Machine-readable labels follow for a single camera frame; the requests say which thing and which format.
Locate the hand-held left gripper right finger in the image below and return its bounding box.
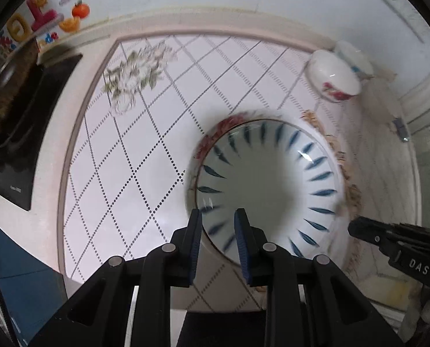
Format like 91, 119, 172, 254
234, 208, 404, 347

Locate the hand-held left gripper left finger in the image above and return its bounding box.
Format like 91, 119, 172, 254
30, 210, 203, 347

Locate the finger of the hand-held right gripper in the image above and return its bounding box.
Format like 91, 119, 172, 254
348, 216, 395, 249

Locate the floral rim white plate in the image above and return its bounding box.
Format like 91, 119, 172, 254
191, 110, 364, 279

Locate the blue leaf pattern bowl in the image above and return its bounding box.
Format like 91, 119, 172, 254
186, 117, 346, 266

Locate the diamond pattern round table cover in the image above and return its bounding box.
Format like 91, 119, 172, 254
58, 32, 422, 314

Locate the small blue object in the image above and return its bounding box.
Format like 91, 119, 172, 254
394, 117, 410, 141

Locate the white bowl with red flowers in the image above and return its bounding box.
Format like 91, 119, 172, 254
306, 49, 362, 104

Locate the white bowl with blue print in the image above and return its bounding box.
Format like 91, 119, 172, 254
334, 40, 375, 80

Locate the blue cabinet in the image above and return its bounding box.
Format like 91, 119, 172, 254
0, 211, 68, 347

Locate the black induction cooktop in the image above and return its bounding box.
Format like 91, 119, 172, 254
0, 52, 83, 212

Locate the colourful wall sticker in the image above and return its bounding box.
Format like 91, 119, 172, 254
0, 0, 93, 76

